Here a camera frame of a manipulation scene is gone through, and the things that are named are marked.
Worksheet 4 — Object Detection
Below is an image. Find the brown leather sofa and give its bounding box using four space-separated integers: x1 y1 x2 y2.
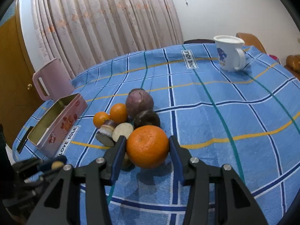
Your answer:
284 54 300 80

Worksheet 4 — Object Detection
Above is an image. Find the pink metal tin box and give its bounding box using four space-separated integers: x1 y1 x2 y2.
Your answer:
27 93 87 158

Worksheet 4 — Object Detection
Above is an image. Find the dark round stool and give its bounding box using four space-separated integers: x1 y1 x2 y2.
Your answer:
184 39 215 44

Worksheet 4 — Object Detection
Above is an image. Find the small orange mandarin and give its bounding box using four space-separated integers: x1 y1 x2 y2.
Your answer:
93 112 110 128

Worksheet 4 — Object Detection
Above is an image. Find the dark brown round fruit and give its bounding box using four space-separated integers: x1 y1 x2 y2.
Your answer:
133 110 161 128

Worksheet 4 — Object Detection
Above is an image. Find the tan round fruit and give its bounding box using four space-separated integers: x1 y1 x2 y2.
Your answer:
112 122 134 142

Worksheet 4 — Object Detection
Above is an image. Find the white cartoon mug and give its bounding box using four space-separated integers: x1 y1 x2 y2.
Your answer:
213 35 246 72

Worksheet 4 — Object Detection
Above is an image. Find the black smartphone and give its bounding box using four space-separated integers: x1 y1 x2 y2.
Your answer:
16 126 34 154

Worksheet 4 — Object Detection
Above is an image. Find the large orange mandarin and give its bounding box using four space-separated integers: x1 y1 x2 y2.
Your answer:
126 125 169 169

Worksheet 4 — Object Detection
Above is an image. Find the brown wooden chair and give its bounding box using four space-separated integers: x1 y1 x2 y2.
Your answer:
236 33 266 54

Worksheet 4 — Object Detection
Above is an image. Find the purple passion fruit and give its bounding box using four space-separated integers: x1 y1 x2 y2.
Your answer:
126 88 154 118

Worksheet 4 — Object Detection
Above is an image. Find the cut purple sweet potato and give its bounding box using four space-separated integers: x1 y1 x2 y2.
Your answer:
96 120 117 147

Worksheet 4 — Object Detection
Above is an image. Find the medium orange mandarin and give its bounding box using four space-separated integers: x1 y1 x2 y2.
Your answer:
109 103 128 125

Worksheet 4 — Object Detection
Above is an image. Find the wooden door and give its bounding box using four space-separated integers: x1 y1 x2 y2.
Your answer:
1 2 43 147

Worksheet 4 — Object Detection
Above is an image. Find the pink plastic pitcher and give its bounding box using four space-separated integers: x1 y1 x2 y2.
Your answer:
32 58 74 101

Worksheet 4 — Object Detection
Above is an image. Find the brass door knob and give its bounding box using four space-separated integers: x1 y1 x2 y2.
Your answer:
27 84 33 90

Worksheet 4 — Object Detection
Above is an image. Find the pink floral curtain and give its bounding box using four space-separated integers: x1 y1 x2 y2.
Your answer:
31 0 183 78

